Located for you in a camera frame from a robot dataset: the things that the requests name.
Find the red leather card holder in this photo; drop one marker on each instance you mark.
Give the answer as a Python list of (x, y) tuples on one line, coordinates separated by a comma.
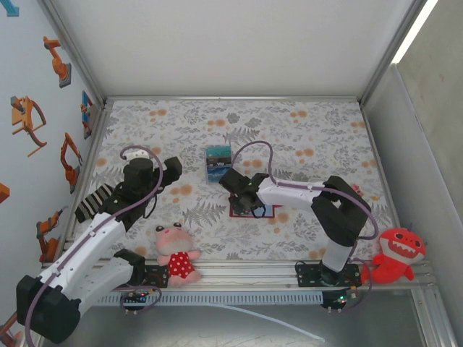
[(278, 207)]

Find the dark visa credit card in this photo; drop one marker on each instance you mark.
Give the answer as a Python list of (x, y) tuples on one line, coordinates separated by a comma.
[(220, 164)]

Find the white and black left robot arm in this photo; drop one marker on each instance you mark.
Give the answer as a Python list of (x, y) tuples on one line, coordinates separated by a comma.
[(83, 253)]

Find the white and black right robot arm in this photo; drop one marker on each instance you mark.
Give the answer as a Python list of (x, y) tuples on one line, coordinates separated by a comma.
[(340, 209)]

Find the blue wave-print credit card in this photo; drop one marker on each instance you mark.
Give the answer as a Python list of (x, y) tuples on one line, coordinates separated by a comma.
[(213, 174)]

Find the black credit card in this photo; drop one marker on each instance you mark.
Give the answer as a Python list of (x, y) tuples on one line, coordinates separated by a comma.
[(218, 157)]

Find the plain teal credit card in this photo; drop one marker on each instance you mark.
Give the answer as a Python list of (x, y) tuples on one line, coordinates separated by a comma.
[(218, 149)]

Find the black and white striped sock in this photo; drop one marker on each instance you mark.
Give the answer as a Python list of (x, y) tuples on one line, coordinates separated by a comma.
[(92, 204)]

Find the floral table mat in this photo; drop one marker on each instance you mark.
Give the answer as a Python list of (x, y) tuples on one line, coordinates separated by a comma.
[(181, 123)]

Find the pink plush toy, dotted dress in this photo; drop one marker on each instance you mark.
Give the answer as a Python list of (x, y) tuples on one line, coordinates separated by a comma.
[(177, 260)]

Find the blue and orange sticker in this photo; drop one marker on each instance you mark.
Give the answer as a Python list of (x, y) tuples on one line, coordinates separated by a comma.
[(86, 108)]

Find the thin white tube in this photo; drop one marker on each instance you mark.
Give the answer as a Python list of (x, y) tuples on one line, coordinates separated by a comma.
[(275, 320)]

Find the small pink toy figure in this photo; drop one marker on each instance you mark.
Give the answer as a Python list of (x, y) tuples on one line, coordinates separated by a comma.
[(358, 189)]

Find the orange gripper claw sticker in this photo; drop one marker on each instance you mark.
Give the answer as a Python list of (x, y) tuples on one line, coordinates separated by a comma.
[(20, 115)]

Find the orange block sticker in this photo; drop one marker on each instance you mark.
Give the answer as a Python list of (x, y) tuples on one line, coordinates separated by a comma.
[(3, 193)]

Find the red shark plush toy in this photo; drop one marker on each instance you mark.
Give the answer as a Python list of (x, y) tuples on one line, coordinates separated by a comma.
[(394, 260)]

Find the white light strip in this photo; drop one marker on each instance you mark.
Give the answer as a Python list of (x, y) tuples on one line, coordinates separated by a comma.
[(412, 32)]

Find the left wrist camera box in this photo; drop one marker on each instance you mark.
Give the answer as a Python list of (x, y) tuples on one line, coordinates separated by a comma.
[(135, 155)]

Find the aluminium frame profile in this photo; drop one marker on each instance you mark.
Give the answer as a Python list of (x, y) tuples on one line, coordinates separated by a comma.
[(72, 47), (235, 98), (394, 47), (97, 133)]

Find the wide aluminium frame rail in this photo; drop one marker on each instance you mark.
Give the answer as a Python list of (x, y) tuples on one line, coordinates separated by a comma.
[(235, 278)]

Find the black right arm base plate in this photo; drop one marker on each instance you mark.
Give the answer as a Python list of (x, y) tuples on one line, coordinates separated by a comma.
[(307, 274)]

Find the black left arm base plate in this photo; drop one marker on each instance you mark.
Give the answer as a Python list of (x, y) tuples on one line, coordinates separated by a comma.
[(157, 276)]

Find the blue wall sticker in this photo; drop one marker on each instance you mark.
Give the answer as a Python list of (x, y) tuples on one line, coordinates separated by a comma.
[(11, 9)]

